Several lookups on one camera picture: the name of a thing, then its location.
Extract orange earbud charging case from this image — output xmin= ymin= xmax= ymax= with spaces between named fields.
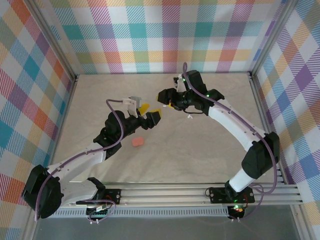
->
xmin=131 ymin=136 xmax=145 ymax=149

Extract controller board green connector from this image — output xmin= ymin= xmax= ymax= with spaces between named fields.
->
xmin=85 ymin=204 xmax=112 ymax=219

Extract grey metal shelf panel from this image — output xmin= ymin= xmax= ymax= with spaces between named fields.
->
xmin=32 ymin=216 xmax=301 ymax=240

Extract controller board lit LED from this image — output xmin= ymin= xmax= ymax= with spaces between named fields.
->
xmin=228 ymin=204 xmax=245 ymax=216

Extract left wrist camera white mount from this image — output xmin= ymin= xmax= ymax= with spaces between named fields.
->
xmin=122 ymin=95 xmax=143 ymax=118

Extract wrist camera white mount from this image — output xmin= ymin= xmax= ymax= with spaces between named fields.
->
xmin=122 ymin=95 xmax=143 ymax=118
xmin=173 ymin=73 xmax=187 ymax=93

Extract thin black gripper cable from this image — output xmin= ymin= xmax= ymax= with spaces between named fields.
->
xmin=174 ymin=106 xmax=204 ymax=115

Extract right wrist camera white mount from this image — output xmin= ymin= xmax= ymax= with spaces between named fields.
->
xmin=173 ymin=73 xmax=187 ymax=93

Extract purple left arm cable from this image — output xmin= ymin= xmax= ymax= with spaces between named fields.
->
xmin=33 ymin=98 xmax=126 ymax=222

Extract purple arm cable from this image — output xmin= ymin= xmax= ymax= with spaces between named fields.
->
xmin=181 ymin=62 xmax=279 ymax=221
xmin=33 ymin=98 xmax=126 ymax=222

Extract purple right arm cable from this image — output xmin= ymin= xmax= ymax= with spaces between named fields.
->
xmin=181 ymin=62 xmax=279 ymax=221

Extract aluminium table side rail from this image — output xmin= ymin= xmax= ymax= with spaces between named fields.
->
xmin=248 ymin=71 xmax=287 ymax=186
xmin=48 ymin=74 xmax=80 ymax=176

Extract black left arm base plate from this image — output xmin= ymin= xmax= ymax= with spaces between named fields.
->
xmin=99 ymin=188 xmax=123 ymax=205

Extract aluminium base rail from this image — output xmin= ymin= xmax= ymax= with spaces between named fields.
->
xmin=57 ymin=181 xmax=303 ymax=207

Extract grey slotted cable duct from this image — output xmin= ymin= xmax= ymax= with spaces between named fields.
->
xmin=53 ymin=209 xmax=230 ymax=219

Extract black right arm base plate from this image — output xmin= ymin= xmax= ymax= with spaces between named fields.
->
xmin=209 ymin=186 xmax=256 ymax=204

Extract aluminium frame post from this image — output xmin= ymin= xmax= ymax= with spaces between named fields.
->
xmin=31 ymin=0 xmax=79 ymax=85
xmin=249 ymin=0 xmax=297 ymax=80

